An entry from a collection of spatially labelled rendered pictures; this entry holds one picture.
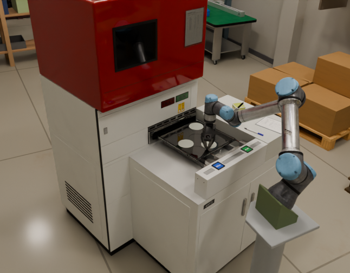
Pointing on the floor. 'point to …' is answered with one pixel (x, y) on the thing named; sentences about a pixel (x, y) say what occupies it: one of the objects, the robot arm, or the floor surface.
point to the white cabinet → (194, 220)
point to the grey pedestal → (274, 238)
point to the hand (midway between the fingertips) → (207, 148)
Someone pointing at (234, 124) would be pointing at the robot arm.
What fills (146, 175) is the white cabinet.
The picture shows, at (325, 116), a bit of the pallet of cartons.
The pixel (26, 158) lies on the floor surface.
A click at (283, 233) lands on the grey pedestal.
